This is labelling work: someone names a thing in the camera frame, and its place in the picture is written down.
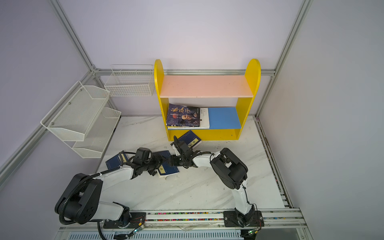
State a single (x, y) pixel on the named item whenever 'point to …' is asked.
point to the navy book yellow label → (165, 170)
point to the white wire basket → (131, 80)
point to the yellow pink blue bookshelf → (225, 123)
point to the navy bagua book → (190, 139)
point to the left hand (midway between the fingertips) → (165, 163)
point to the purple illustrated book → (183, 116)
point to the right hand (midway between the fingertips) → (167, 163)
